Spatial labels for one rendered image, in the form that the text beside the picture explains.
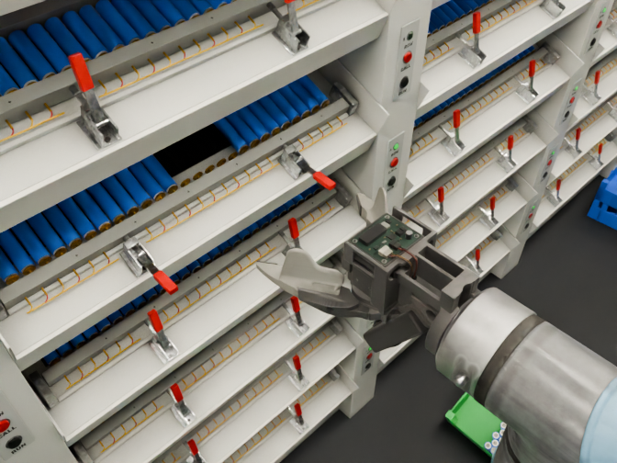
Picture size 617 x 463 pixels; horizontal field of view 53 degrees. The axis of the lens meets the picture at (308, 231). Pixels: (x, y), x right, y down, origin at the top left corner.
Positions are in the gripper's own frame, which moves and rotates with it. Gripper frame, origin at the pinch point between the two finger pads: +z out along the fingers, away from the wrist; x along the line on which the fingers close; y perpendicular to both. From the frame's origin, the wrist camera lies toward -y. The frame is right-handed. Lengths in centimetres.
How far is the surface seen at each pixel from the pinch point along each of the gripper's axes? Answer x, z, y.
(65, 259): 19.6, 21.5, -6.0
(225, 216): -1.0, 17.8, -10.3
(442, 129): -57, 22, -27
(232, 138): -8.8, 25.1, -5.0
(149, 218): 8.4, 20.8, -6.3
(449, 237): -71, 24, -69
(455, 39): -59, 23, -8
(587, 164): -152, 23, -90
